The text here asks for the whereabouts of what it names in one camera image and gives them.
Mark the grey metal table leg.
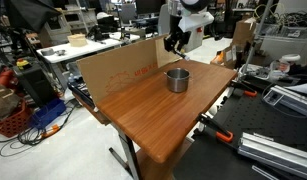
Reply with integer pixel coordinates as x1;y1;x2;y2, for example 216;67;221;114
108;123;142;180

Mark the stainless steel pot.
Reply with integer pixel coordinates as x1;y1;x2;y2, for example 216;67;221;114
164;67;191;94

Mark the black photo umbrella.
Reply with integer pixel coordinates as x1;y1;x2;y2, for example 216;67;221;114
2;0;62;33

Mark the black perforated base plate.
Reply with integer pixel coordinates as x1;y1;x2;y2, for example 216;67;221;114
172;83;307;180

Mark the brown cardboard box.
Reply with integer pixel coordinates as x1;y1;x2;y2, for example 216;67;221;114
231;17;257;48

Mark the black cables bundle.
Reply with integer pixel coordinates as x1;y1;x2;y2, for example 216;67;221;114
0;103;79;158

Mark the blue plastic bin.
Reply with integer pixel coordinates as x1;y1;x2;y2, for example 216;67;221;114
29;98;67;129

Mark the grey flat rail device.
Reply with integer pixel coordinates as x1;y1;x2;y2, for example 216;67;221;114
262;84;307;118

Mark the red plastic crate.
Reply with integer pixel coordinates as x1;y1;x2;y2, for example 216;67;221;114
0;99;32;138

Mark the white ring controller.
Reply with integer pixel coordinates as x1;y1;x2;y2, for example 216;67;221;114
280;53;302;64

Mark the grey office chair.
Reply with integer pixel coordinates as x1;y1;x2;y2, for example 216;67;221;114
157;3;171;36

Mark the white work table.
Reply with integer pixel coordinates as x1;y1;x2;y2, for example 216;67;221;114
36;31;141;64

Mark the brown cardboard panel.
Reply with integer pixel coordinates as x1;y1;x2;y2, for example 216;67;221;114
76;33;183;104

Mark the light wooden basket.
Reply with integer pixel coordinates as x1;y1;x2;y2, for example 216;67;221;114
66;33;89;48

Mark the person hand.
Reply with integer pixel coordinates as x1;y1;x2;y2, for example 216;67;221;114
275;60;291;74

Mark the black equipment case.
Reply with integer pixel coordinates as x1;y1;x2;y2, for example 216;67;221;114
12;63;57;108

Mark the black table bracket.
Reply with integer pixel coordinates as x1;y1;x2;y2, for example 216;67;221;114
220;87;233;104

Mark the tangled cables pile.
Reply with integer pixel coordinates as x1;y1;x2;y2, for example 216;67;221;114
254;3;307;28

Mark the brown bag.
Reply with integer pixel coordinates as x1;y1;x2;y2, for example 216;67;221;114
0;79;22;123

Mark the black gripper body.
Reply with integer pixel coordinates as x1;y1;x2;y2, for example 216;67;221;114
163;16;191;51

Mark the yellow emergency stop button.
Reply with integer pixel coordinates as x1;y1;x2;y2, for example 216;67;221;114
15;58;31;70

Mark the dark sleeved forearm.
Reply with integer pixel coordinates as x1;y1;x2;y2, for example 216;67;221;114
287;62;307;77

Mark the silver aluminium extrusion rail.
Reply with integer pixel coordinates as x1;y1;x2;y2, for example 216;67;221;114
237;132;307;180

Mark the silver metal pole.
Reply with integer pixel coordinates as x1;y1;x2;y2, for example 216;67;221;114
241;0;274;78

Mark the black computer monitor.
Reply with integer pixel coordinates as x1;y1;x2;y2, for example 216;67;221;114
135;0;167;15

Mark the black orange bar clamp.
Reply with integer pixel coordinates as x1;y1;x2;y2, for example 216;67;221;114
230;79;258;98
195;113;235;144

